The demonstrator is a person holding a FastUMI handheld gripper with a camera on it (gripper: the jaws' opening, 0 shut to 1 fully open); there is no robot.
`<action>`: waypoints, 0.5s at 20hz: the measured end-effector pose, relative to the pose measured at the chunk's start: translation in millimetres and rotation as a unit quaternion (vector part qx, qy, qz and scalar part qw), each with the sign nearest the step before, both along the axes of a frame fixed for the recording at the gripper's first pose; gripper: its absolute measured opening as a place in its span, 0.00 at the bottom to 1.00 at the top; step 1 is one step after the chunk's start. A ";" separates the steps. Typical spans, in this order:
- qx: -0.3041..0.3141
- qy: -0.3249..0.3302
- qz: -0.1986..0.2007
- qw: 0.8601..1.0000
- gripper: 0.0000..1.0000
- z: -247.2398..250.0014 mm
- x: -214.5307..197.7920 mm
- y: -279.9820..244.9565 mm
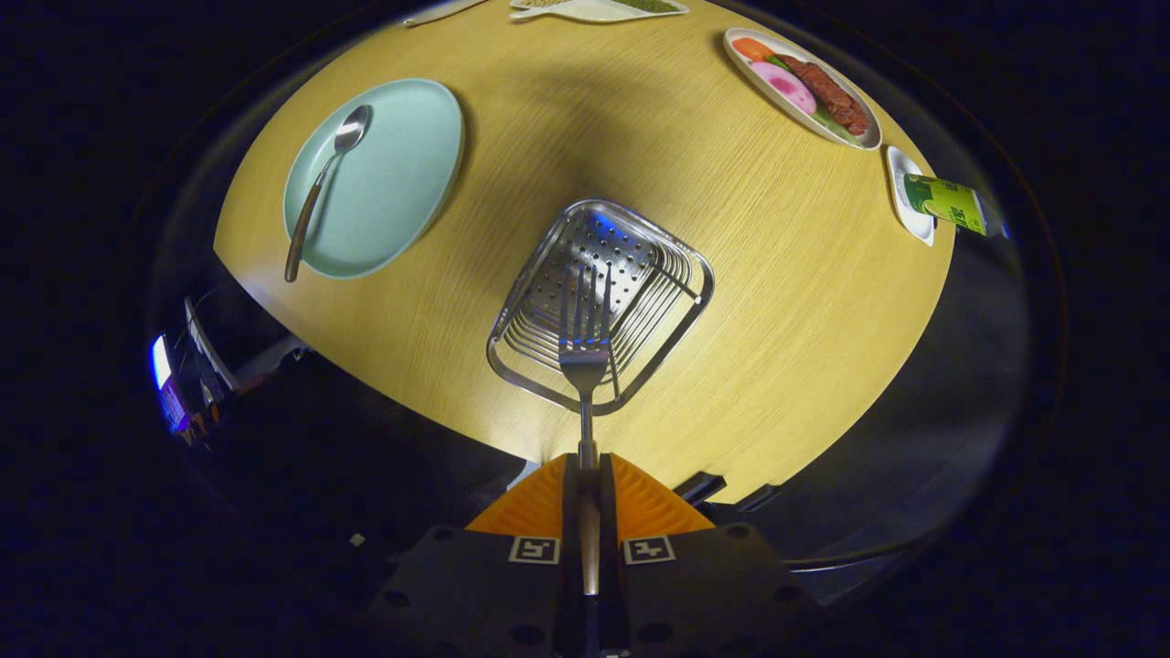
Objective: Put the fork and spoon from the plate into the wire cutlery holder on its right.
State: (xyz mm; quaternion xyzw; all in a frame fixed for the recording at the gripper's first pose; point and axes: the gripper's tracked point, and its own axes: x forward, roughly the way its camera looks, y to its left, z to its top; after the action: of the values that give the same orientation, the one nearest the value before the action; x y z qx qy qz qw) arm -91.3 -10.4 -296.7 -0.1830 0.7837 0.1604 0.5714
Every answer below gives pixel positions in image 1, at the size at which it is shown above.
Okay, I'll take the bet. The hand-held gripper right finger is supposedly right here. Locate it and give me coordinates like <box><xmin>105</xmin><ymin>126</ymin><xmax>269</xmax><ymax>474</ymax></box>
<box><xmin>596</xmin><ymin>452</ymin><xmax>828</xmax><ymax>658</ymax></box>

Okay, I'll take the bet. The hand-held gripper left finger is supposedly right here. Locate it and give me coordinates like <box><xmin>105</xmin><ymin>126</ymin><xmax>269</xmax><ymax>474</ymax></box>
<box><xmin>361</xmin><ymin>452</ymin><xmax>590</xmax><ymax>658</ymax></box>

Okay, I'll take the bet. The metal fork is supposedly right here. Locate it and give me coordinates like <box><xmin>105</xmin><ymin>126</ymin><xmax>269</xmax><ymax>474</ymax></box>
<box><xmin>558</xmin><ymin>263</ymin><xmax>615</xmax><ymax>600</ymax></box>

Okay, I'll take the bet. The metal wire basket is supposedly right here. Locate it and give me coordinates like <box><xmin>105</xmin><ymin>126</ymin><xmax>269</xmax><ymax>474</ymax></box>
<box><xmin>485</xmin><ymin>197</ymin><xmax>716</xmax><ymax>417</ymax></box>

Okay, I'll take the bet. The metal spoon with brown handle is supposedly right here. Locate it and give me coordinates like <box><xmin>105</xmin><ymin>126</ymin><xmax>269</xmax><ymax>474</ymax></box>
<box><xmin>283</xmin><ymin>103</ymin><xmax>374</xmax><ymax>283</ymax></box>

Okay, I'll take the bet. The teal round plate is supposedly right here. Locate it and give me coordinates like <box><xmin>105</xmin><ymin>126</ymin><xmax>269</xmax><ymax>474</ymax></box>
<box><xmin>282</xmin><ymin>78</ymin><xmax>466</xmax><ymax>281</ymax></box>

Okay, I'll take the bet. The small white dish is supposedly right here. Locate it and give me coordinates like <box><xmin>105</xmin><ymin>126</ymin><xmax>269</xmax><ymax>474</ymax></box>
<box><xmin>885</xmin><ymin>144</ymin><xmax>938</xmax><ymax>248</ymax></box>

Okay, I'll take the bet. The green bottle with white cap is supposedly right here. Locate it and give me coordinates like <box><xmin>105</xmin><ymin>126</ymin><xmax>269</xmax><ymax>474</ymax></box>
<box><xmin>903</xmin><ymin>174</ymin><xmax>1011</xmax><ymax>240</ymax></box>

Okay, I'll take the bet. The green lettuce leaf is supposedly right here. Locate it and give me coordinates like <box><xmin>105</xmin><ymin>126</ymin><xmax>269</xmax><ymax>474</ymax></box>
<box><xmin>766</xmin><ymin>55</ymin><xmax>856</xmax><ymax>143</ymax></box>

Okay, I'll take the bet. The pink radish slice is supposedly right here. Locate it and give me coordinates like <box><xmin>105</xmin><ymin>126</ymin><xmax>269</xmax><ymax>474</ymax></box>
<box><xmin>750</xmin><ymin>60</ymin><xmax>818</xmax><ymax>116</ymax></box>

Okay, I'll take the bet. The white oval food plate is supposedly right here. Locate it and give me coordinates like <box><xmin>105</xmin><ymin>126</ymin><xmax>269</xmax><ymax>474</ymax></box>
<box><xmin>722</xmin><ymin>27</ymin><xmax>884</xmax><ymax>152</ymax></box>

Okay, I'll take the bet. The brown meat piece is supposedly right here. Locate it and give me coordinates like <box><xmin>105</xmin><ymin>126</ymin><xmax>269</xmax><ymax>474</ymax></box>
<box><xmin>777</xmin><ymin>53</ymin><xmax>871</xmax><ymax>136</ymax></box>

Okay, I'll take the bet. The white divided dish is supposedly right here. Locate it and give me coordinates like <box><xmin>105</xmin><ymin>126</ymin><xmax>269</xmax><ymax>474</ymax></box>
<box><xmin>509</xmin><ymin>0</ymin><xmax>689</xmax><ymax>24</ymax></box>

